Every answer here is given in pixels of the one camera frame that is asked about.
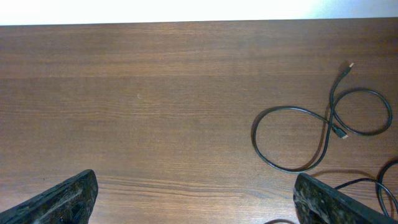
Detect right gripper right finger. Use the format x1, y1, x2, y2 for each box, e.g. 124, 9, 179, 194
293, 173, 397, 224

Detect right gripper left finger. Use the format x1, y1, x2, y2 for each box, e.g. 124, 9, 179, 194
1, 169, 98, 224

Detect thin black usb cable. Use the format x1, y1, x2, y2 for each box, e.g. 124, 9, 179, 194
334, 159, 398, 218

